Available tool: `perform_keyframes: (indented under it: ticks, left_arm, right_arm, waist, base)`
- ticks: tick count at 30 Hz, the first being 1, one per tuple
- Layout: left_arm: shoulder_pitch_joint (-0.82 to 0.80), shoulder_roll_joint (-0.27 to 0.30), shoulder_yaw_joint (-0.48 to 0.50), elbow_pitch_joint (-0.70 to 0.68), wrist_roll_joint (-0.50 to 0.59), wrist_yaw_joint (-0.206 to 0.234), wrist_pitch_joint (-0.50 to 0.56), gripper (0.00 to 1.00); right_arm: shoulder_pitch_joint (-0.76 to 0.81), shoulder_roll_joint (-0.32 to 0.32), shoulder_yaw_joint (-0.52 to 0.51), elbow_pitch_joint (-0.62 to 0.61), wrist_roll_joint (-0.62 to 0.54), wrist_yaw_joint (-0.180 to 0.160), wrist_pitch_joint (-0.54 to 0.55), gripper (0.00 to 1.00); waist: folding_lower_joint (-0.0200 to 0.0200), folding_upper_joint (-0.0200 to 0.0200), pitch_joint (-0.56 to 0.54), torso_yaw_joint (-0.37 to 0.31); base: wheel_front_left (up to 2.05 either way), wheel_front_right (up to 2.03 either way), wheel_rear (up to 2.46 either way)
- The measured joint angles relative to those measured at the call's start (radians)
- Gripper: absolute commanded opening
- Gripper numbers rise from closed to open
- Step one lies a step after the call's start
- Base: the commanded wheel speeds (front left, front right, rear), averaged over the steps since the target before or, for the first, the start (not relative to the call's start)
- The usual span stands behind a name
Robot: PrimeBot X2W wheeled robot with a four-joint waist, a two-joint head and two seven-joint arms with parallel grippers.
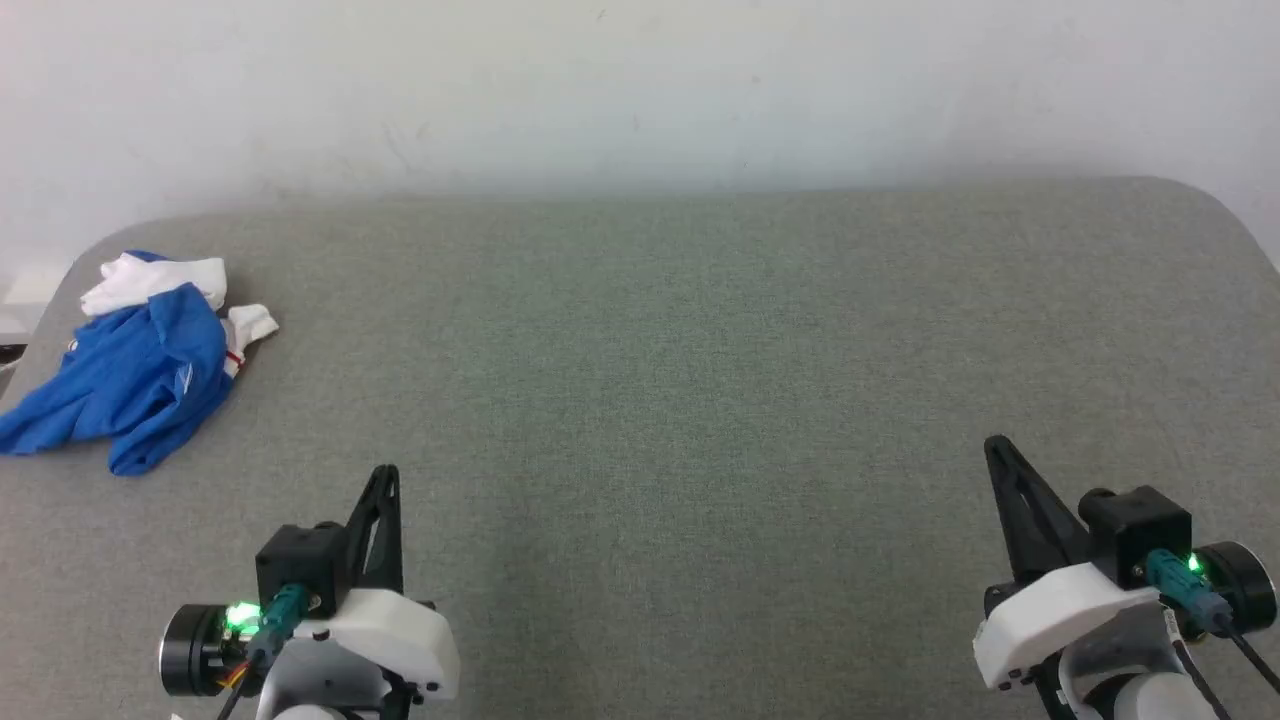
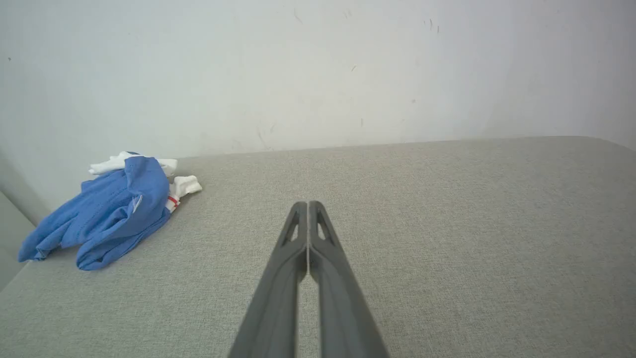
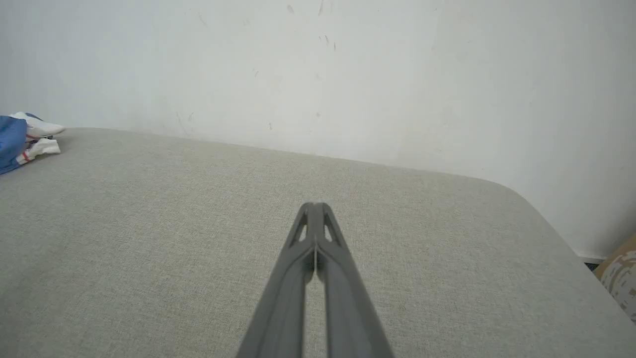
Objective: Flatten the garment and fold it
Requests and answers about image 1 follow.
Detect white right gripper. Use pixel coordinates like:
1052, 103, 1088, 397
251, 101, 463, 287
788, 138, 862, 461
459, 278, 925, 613
972, 434, 1163, 693

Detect blue and white shirt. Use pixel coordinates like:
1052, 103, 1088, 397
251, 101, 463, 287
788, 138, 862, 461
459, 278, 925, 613
0, 250, 281, 478

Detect left arm cable green plug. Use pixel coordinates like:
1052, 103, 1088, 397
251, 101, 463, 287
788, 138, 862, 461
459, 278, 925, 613
215, 584, 313, 720

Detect black right gripper motor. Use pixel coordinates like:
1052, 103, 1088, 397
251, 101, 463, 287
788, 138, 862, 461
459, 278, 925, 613
1198, 541, 1279, 633

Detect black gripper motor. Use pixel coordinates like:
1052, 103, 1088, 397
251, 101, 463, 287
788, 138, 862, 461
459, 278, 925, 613
158, 604, 241, 698
1198, 541, 1279, 633

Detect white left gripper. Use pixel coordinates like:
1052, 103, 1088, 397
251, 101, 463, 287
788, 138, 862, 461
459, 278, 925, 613
296, 464, 462, 703

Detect black left gripper motor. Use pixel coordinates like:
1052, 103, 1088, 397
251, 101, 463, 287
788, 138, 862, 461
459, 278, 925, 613
158, 604, 241, 698

